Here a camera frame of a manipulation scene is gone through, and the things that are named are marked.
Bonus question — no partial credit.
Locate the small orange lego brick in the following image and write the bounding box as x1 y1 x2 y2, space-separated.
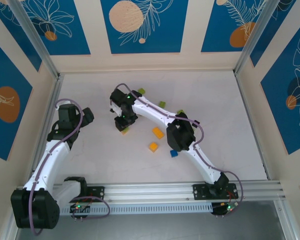
148 141 160 153

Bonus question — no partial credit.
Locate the long orange lego brick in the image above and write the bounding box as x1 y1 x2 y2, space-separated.
151 126 165 139

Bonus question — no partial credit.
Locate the left controller circuit board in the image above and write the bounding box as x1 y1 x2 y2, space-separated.
69 203 91 214

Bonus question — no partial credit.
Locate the controller circuit board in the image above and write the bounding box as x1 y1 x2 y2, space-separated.
212 202 240 216
69 203 91 214

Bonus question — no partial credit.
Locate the grey metal plate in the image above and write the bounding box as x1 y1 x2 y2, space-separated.
14 199 286 240

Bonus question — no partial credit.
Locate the right controller circuit board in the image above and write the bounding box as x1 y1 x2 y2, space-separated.
212 202 240 216

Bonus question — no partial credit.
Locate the aluminium side rail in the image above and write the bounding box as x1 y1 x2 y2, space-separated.
26 73 65 187
233 73 272 181

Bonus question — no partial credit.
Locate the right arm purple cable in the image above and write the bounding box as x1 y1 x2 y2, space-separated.
114 83 244 207

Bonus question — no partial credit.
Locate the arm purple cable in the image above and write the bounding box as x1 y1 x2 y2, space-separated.
114 83 244 207
28 98 111 236

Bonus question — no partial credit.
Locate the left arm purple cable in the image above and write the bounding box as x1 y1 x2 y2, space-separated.
28 98 111 236

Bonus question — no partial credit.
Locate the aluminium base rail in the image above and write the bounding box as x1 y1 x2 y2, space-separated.
14 181 287 205

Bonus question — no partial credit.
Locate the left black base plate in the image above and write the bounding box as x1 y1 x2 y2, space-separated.
79 186 106 203

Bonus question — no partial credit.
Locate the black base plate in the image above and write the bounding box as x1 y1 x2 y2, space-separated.
79 186 106 203
192 183 237 201

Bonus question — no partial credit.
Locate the aluminium corner post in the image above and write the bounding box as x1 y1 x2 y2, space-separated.
233 0 278 77
7 0 61 80

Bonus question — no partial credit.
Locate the grey slotted cable duct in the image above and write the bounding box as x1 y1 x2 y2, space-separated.
58 202 213 216

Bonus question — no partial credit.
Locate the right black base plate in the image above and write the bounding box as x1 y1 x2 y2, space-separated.
192 183 237 201

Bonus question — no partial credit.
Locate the aluminium frame bar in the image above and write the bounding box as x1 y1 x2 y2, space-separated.
273 199 296 240
1 224 18 240

